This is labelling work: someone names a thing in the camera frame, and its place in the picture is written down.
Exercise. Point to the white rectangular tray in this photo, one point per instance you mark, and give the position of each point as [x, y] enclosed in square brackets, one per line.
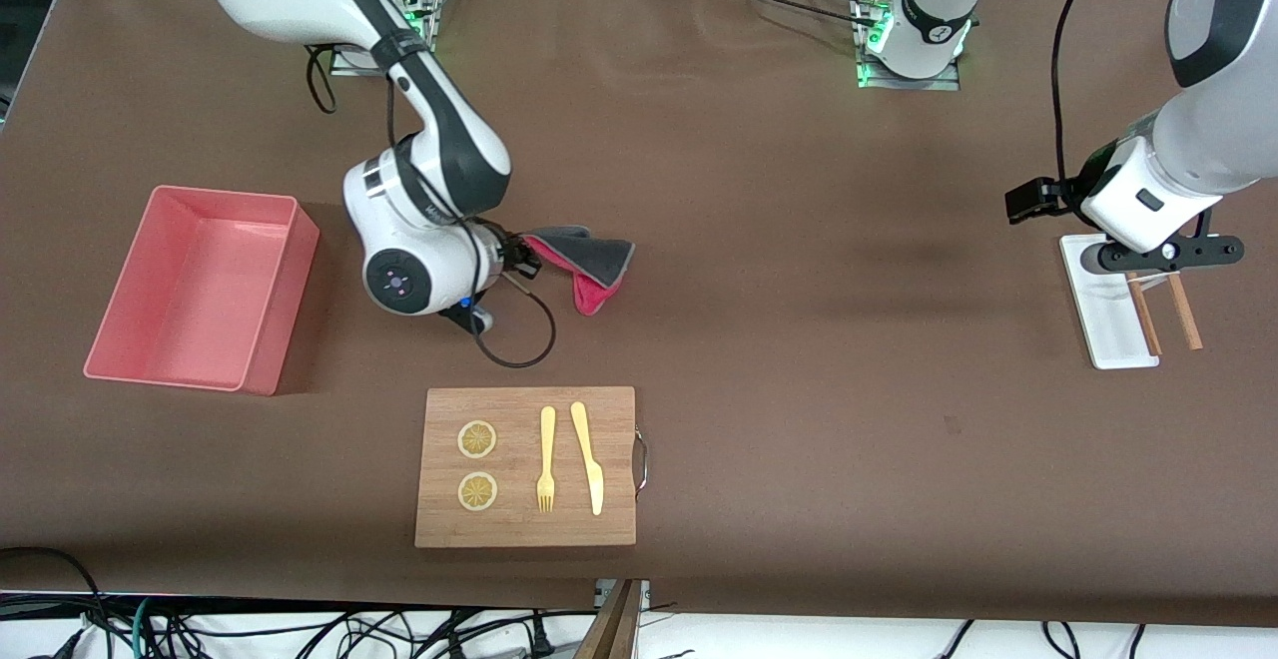
[1108, 320]

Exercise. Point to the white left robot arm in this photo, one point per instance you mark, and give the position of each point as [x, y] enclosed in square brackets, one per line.
[1198, 140]

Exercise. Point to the yellow knife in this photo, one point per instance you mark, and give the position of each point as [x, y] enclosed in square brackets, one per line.
[587, 449]

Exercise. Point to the wooden cutting board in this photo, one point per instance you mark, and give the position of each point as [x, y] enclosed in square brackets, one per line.
[524, 529]

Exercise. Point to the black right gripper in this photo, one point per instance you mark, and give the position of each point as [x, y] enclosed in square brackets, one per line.
[508, 251]

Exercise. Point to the grey and pink cloth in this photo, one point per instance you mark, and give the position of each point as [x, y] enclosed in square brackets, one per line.
[589, 255]

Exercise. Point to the yellow fork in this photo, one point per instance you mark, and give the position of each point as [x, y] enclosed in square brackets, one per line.
[547, 439]

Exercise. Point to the lemon slice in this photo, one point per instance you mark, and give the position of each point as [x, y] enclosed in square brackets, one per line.
[477, 492]
[476, 439]

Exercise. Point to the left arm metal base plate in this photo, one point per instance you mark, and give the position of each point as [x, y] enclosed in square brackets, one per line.
[909, 84]

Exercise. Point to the pink plastic bin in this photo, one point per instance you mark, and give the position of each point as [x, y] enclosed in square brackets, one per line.
[195, 290]

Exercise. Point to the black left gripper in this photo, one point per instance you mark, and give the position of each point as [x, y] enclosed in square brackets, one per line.
[1056, 194]

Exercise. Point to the wooden post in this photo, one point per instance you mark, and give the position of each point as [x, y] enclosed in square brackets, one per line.
[614, 629]

